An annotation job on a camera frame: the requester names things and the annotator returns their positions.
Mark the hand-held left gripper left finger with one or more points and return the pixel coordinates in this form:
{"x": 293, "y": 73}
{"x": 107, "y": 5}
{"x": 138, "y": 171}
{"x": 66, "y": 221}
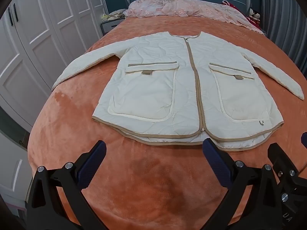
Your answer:
{"x": 91, "y": 166}

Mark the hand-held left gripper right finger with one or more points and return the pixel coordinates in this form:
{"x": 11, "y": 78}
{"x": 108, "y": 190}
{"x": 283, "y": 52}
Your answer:
{"x": 214, "y": 161}

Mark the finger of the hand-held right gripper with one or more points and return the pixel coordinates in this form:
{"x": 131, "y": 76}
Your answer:
{"x": 304, "y": 139}
{"x": 280, "y": 157}

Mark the white quilted jacket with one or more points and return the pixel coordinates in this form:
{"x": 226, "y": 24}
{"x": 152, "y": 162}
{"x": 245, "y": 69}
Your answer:
{"x": 153, "y": 88}

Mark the orange plush blanket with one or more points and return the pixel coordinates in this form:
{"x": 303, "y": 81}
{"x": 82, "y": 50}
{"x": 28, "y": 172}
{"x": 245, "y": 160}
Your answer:
{"x": 134, "y": 177}

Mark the grey curtain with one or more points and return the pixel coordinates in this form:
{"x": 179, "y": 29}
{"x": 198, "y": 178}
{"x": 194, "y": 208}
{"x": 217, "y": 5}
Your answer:
{"x": 285, "y": 16}

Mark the red cloth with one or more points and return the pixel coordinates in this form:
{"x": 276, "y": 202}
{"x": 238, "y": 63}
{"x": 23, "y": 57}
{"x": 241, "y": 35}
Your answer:
{"x": 254, "y": 24}

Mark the plush toys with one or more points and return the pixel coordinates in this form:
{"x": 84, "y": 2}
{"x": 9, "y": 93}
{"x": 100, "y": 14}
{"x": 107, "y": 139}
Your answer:
{"x": 254, "y": 14}

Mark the grey nightstand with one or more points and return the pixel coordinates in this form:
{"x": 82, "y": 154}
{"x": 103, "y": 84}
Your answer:
{"x": 109, "y": 27}

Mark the yellow paper item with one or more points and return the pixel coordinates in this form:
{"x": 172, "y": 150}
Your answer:
{"x": 103, "y": 17}

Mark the beige cloth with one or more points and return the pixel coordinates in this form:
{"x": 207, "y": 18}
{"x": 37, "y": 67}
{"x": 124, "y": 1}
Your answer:
{"x": 116, "y": 15}

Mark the red bag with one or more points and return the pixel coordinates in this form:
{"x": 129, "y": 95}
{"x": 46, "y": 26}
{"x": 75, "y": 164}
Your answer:
{"x": 229, "y": 4}

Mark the pink floral quilt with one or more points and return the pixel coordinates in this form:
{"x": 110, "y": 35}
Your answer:
{"x": 182, "y": 8}

